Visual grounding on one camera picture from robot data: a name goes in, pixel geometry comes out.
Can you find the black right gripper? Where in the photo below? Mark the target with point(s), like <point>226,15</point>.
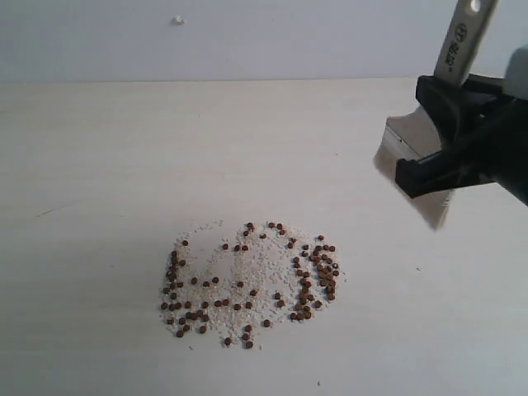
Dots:
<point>505,140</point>

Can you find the white wooden paint brush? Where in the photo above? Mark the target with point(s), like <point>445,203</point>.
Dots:
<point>417,153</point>

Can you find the pile of beans and rice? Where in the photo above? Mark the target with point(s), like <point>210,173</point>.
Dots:
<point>237,283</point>

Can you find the small white wall fixture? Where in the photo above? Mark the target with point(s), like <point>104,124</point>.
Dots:
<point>178,21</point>

